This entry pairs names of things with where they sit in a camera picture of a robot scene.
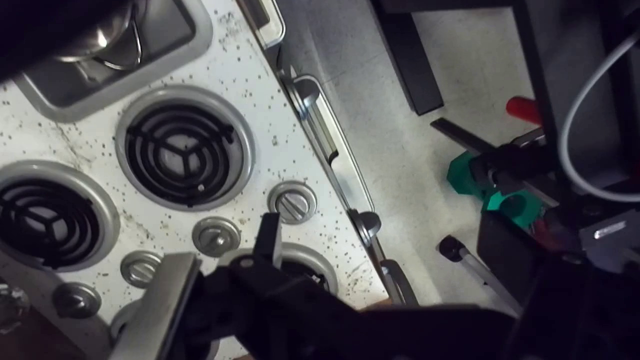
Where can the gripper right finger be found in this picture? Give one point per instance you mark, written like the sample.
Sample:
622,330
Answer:
301,321

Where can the grey sink basin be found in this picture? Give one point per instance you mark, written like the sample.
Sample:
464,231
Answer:
167,31

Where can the black marker pen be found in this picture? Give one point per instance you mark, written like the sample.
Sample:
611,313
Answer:
455,248

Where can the black coil stove burner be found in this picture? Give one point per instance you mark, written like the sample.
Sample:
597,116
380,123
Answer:
313,257
118,319
151,143
40,200

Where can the small steel pot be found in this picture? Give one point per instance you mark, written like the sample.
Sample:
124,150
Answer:
107,37

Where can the grey stove knob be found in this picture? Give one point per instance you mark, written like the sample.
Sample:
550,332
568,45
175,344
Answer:
139,269
293,203
216,235
76,301

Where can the green plastic fitting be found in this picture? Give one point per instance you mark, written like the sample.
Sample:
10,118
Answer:
503,200

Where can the black metal table frame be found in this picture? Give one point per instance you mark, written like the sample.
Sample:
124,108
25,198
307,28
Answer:
573,52

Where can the orange and black bar clamp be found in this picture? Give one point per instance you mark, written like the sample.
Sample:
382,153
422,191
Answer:
522,110

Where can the wooden toy play kitchen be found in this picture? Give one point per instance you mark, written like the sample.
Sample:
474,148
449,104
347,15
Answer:
267,126

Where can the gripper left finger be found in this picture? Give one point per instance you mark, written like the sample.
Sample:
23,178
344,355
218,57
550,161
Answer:
156,307

